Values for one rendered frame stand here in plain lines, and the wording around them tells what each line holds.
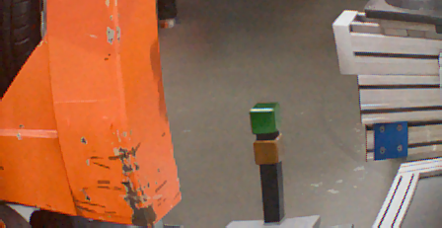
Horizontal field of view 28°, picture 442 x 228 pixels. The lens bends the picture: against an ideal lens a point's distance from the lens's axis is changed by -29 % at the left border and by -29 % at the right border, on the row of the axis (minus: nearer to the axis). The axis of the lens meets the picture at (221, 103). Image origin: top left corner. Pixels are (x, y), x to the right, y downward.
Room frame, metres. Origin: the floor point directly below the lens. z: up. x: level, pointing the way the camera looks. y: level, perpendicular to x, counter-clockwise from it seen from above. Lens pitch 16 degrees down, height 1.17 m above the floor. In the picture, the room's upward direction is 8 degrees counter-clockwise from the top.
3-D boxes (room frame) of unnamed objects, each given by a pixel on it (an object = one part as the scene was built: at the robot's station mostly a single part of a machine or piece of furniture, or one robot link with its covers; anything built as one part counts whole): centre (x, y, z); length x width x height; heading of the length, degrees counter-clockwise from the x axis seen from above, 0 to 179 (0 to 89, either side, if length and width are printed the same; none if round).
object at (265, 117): (1.78, -0.06, 0.64); 0.04 x 0.04 x 0.04; 69
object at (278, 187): (1.78, -0.06, 0.55); 0.03 x 0.03 x 0.21; 69
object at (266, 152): (1.78, -0.06, 0.59); 0.04 x 0.04 x 0.04; 69
